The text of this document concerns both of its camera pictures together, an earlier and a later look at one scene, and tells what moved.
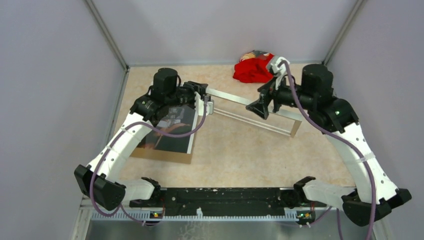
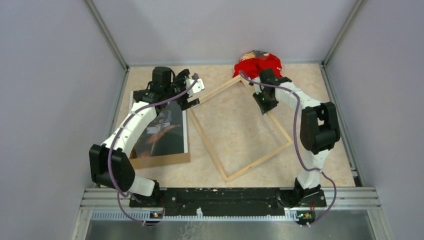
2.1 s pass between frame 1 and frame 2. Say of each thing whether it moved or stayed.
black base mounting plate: stayed
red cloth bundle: stayed
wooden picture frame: moved
